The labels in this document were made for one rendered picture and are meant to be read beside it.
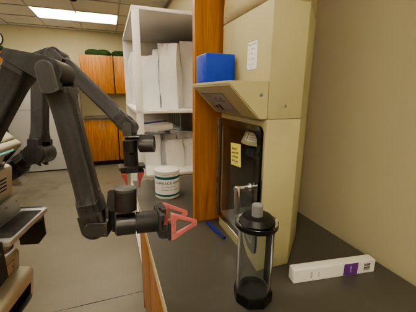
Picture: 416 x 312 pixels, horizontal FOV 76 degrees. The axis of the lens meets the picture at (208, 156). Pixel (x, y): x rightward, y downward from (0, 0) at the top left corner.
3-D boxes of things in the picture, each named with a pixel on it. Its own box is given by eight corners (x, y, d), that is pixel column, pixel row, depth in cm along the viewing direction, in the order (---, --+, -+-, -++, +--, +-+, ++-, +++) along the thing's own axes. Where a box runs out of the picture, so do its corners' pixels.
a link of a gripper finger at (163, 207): (185, 200, 82) (155, 202, 79) (192, 205, 75) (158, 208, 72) (185, 221, 82) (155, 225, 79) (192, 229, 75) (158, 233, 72)
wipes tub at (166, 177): (176, 189, 151) (176, 164, 147) (182, 197, 139) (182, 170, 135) (153, 192, 146) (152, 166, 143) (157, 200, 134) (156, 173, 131)
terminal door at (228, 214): (218, 213, 110) (221, 116, 100) (255, 255, 82) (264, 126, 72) (216, 213, 109) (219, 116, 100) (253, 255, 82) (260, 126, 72)
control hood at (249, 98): (221, 111, 101) (221, 84, 99) (267, 119, 71) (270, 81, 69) (192, 111, 97) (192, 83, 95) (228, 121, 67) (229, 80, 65)
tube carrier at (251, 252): (267, 278, 77) (272, 210, 72) (278, 307, 67) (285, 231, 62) (229, 279, 77) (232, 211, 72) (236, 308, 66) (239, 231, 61)
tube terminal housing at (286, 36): (269, 215, 120) (282, 31, 102) (321, 255, 91) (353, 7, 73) (218, 223, 112) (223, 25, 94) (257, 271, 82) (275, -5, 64)
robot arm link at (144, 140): (128, 122, 110) (121, 122, 101) (155, 122, 110) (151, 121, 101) (129, 151, 111) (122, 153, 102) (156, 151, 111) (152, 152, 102)
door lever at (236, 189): (251, 213, 82) (246, 210, 84) (252, 184, 79) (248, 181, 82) (234, 216, 80) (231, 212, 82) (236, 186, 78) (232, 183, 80)
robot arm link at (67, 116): (52, 69, 67) (27, 62, 56) (75, 65, 67) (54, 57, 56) (95, 226, 74) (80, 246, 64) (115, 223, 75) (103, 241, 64)
